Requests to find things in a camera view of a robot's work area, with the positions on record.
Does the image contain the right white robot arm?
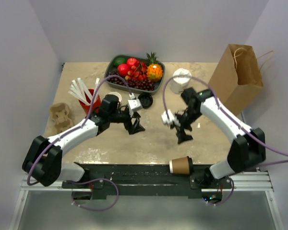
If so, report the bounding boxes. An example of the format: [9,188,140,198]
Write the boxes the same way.
[173,88,266,188]

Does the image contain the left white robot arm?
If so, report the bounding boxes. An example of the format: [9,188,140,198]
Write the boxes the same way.
[22,94,145,188]

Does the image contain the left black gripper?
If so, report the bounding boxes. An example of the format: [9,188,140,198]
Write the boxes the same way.
[109,108,145,134]

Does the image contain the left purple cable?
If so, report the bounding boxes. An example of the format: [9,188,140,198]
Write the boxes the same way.
[26,74,135,211]

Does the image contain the brown pulp cup carrier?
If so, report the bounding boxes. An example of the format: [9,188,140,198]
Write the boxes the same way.
[49,103,74,134]

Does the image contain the red plastic cup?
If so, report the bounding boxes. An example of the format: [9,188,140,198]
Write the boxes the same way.
[79,93,101,115]

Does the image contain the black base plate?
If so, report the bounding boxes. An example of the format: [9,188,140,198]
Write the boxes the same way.
[56,163,235,201]

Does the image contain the stacked black lids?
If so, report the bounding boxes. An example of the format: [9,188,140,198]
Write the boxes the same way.
[138,93,153,109]

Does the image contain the brown paper cups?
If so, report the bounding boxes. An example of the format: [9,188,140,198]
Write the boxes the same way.
[108,92,122,103]

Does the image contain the orange spiky fruit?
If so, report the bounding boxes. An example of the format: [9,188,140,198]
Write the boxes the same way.
[146,63,163,82]

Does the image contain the dark green fruit tray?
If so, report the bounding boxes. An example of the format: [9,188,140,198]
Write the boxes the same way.
[105,53,165,95]

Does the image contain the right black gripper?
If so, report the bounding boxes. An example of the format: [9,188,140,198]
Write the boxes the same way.
[170,108,204,145]

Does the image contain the purple cable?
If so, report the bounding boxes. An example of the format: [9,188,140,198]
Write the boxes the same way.
[162,76,288,207]
[26,74,135,211]

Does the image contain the white napkin wrapped cup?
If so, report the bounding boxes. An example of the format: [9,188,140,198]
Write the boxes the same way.
[170,68,192,94]

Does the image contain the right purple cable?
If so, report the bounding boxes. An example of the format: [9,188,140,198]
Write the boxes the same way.
[162,76,288,207]

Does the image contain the brown paper coffee cup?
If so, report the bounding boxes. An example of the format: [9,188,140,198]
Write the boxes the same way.
[169,157,189,175]

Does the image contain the green lime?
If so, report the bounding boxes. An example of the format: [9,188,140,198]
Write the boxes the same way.
[113,57,127,67]

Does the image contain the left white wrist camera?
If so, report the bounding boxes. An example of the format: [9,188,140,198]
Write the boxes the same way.
[128,93,143,112]

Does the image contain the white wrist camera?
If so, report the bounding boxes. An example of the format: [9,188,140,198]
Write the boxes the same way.
[128,93,143,112]
[161,110,178,127]

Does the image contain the brown paper bag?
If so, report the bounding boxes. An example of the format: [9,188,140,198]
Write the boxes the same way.
[208,44,264,115]

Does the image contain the aluminium rail frame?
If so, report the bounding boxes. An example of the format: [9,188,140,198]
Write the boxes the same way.
[8,112,285,230]

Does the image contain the red apple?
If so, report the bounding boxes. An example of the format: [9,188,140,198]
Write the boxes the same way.
[126,57,140,68]
[117,63,131,77]

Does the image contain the black coffee cup lid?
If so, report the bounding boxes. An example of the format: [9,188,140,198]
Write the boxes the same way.
[187,156,193,174]

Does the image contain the dark grape bunch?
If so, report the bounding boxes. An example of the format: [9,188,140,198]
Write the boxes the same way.
[108,71,155,91]

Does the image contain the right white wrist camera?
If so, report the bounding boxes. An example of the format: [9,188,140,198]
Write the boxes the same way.
[161,110,178,127]

